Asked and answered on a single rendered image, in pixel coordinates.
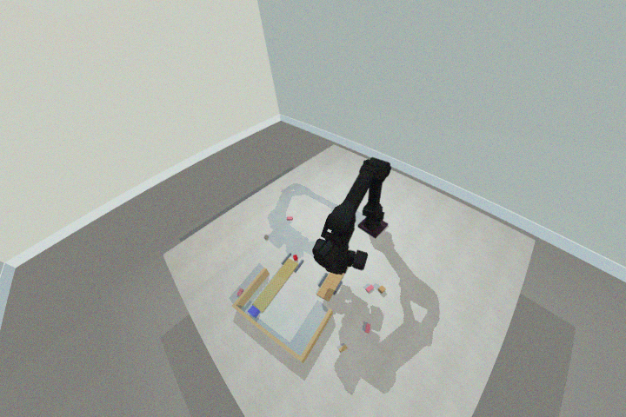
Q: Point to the tan grid-patterned strip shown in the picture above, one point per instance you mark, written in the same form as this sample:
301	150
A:
329	286

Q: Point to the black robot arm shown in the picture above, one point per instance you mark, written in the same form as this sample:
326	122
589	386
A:
343	217

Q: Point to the tan checkered flat strip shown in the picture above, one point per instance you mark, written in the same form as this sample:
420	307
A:
287	269

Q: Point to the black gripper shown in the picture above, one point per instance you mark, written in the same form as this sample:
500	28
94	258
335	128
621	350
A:
356	259

